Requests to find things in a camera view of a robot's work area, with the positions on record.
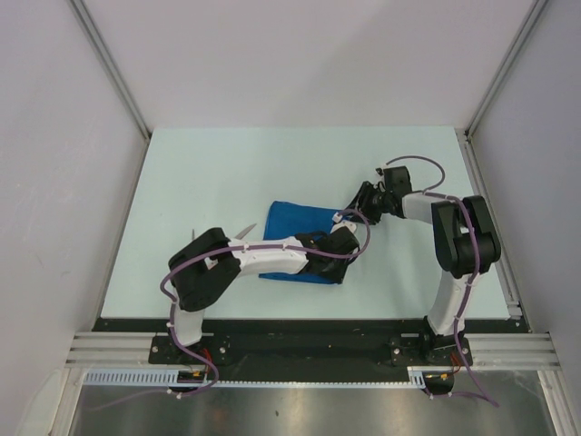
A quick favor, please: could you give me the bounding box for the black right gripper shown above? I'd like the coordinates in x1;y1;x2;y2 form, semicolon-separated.
342;181;392;225

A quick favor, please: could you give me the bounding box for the blue satin napkin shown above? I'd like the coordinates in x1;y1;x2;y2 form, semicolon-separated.
259;201;342;285

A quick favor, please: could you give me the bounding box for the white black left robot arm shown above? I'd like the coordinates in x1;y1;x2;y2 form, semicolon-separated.
161;221;361;363

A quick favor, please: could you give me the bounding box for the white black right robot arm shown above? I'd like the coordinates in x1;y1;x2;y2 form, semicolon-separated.
348;166;501;364

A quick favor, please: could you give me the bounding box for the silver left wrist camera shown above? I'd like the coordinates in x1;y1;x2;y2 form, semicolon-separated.
330;213;357;233

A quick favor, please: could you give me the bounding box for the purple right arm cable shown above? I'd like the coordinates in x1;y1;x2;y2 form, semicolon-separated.
384;154;500;408

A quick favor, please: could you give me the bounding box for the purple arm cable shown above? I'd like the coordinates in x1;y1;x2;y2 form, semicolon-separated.
159;208;373;360
384;154;500;408

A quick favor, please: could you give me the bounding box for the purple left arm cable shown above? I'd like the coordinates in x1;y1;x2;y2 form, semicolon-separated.
159;208;373;360

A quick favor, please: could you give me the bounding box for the white slotted cable duct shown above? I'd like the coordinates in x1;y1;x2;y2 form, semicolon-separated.
81;365;430;390

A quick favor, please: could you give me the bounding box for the aluminium right corner post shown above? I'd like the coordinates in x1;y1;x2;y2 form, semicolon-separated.
463;0;552;140

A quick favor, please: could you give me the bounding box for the aluminium corner post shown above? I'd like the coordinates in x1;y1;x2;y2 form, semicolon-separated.
66;0;153;143
463;0;552;140

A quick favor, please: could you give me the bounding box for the aluminium front frame rail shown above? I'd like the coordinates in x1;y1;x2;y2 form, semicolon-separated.
66;332;560;371

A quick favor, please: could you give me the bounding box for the aluminium left corner post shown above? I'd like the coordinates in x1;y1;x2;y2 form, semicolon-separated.
66;0;153;143

